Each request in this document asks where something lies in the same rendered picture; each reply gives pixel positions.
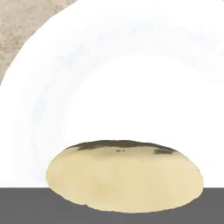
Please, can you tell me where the white plate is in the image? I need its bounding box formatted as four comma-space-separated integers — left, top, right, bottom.
0, 0, 224, 189

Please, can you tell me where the beige mushroom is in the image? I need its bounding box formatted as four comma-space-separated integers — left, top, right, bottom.
45, 139, 205, 214

